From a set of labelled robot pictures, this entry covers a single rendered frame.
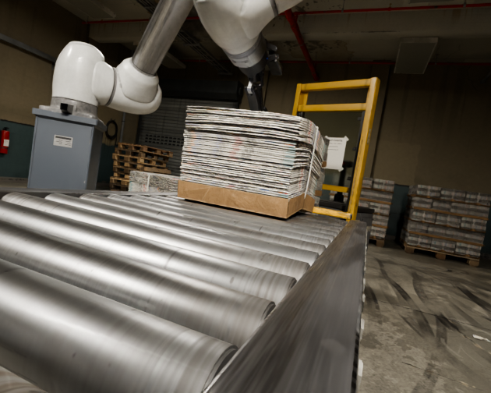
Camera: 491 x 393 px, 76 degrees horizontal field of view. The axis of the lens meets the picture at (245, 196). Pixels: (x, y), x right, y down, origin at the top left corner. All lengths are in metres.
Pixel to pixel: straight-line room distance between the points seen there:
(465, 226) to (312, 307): 6.59
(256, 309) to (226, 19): 0.53
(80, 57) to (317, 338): 1.27
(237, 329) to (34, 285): 0.11
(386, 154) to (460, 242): 2.71
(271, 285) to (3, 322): 0.17
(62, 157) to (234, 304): 1.14
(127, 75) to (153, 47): 0.15
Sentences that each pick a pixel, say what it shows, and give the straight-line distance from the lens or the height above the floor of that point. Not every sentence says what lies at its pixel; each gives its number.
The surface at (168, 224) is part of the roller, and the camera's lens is 0.45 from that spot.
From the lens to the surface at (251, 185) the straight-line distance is 0.72.
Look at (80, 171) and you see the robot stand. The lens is 1.28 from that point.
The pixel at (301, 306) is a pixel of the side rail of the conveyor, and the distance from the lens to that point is 0.21.
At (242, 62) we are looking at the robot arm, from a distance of 0.75.
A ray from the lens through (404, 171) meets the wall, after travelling 8.31.
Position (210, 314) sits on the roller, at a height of 0.79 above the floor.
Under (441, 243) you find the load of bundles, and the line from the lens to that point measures 6.74.
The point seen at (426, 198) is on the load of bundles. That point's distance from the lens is 6.64.
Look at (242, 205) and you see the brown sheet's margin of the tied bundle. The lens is 0.73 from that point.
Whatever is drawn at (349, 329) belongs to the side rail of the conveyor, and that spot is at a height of 0.80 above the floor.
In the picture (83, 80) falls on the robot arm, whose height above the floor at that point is 1.13.
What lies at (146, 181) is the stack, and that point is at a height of 0.79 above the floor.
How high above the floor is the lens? 0.87
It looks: 3 degrees down
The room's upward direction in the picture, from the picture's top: 9 degrees clockwise
